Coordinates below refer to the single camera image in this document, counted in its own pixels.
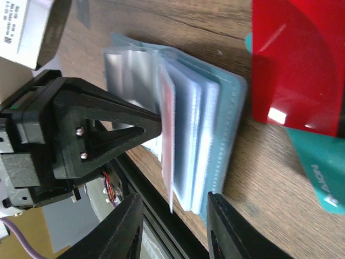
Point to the large teal VIP card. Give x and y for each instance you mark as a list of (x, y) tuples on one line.
[(322, 158)]

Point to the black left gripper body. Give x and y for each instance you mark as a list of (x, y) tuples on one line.
[(29, 145)]

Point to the blue leather card holder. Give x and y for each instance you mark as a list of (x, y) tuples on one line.
[(208, 105)]

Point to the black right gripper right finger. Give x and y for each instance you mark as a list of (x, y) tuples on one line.
[(230, 235)]

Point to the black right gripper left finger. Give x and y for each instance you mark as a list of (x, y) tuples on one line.
[(119, 235)]

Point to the glossy red card back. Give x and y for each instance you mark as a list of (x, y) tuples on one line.
[(298, 65)]

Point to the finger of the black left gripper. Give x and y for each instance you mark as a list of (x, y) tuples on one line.
[(83, 146), (82, 100)]

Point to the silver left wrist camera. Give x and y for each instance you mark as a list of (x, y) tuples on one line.
[(31, 30)]

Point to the black aluminium frame rail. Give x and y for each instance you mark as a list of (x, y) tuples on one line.
[(174, 238)]

